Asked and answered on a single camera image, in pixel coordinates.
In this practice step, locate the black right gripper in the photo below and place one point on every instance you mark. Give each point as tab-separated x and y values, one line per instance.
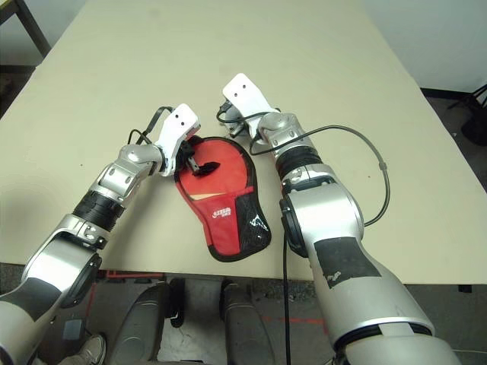
228	114

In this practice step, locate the black tripod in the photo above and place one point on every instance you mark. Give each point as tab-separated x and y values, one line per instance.
477	93

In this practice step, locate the grey robot left leg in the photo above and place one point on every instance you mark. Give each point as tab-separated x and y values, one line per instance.
144	327

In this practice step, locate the black table edge bracket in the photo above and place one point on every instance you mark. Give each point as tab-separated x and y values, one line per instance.
465	288

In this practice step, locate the grey foot pedal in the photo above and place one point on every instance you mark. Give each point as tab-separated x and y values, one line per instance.
72	330

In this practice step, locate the grey robot right leg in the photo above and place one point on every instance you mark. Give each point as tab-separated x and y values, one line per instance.
243	323

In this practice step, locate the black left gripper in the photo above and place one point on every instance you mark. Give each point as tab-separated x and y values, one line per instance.
188	150

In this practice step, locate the red black paddle case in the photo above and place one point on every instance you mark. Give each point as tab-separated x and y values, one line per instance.
220	228

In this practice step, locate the dark framed side table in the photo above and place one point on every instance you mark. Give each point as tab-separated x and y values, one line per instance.
38	34

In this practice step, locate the grey robot leg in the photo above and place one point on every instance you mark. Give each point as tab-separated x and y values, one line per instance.
144	327
243	323

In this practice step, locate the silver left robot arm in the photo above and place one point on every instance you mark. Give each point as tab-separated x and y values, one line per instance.
61	247

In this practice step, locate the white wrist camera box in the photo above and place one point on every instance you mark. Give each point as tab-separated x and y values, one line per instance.
180	121
243	93

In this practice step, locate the grey bystander shoe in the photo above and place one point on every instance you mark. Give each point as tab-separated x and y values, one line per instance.
93	350

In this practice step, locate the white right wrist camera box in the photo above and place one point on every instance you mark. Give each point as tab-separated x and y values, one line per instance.
243	93

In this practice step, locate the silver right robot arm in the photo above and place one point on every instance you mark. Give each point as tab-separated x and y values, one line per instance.
323	213

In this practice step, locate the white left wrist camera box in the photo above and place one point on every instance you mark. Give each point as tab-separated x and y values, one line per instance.
180	121

